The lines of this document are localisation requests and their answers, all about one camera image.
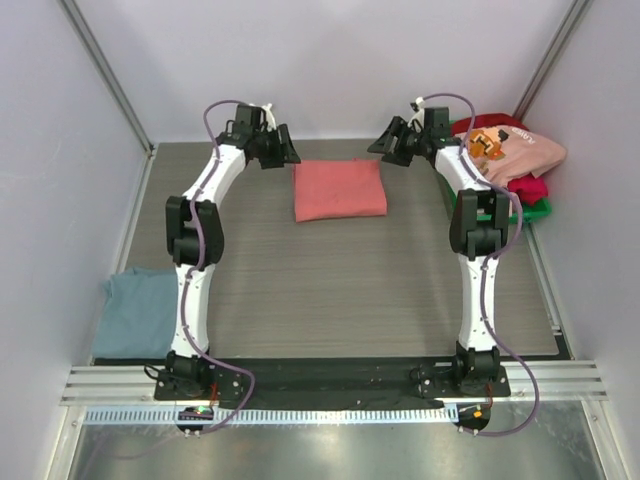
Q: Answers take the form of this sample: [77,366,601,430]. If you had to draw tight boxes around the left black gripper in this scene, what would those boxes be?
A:
[253,124,301,170]

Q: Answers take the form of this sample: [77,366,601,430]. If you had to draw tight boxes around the salmon pink t-shirt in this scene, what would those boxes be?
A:
[292,158,388,223]

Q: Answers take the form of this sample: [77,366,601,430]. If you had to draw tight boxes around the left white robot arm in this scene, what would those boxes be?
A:
[155,101,300,400]

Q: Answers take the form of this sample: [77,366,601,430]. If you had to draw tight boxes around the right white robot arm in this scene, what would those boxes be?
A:
[368,103,510,399]

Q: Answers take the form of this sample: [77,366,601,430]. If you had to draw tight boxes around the light pink printed t-shirt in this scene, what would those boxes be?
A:
[467,125,567,206]

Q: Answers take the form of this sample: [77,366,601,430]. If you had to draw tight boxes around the red t-shirt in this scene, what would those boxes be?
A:
[470,113,549,206]

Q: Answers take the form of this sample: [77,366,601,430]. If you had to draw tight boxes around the green plastic bin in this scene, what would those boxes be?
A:
[451,118,551,222]

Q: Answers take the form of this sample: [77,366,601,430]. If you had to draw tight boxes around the folded blue t-shirt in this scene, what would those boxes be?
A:
[91,267,178,360]

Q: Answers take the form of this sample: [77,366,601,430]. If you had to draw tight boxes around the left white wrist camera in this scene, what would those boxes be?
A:
[260,103,277,132]

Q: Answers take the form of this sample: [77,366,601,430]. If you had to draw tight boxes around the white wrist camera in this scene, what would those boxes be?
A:
[408,97,426,131]
[260,103,277,132]

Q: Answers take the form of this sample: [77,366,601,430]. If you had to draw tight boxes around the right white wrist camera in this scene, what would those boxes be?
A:
[408,97,426,131]

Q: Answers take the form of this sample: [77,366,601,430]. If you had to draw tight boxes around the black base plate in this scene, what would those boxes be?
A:
[144,352,511,408]

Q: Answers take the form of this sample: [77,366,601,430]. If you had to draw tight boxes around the right aluminium corner post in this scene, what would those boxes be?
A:
[513,0,593,121]

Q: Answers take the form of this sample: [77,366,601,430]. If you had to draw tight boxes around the aluminium corner post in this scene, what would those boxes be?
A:
[513,0,593,121]
[58,0,154,157]

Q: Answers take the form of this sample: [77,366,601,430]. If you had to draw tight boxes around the left aluminium corner post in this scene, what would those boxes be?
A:
[58,0,154,157]

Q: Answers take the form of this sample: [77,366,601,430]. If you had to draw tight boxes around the aluminium front rail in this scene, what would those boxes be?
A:
[60,360,608,406]

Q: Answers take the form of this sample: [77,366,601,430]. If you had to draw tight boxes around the slotted cable duct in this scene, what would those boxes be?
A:
[84,405,458,427]

